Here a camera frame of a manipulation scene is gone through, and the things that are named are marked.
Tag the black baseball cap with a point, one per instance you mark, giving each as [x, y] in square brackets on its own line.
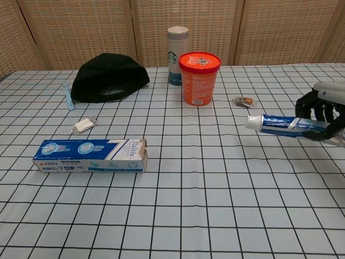
[107, 78]

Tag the small brown snack packet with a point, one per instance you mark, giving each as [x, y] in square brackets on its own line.
[243, 101]

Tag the orange lidded tub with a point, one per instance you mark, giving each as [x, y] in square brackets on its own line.
[199, 81]

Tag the blue toothpaste box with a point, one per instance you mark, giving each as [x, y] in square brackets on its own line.
[89, 156]

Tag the blue white toothpaste tube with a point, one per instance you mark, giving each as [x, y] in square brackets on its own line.
[283, 123]

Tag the light blue toothbrush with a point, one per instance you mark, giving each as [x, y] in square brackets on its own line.
[68, 97]

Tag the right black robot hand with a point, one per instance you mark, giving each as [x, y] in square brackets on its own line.
[322, 108]

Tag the white Starbucks tumbler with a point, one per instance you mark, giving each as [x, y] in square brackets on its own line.
[176, 54]

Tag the woven bamboo folding screen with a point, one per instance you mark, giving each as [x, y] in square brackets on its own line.
[81, 27]

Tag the small white wrapped packet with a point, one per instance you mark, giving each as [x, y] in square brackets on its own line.
[84, 124]

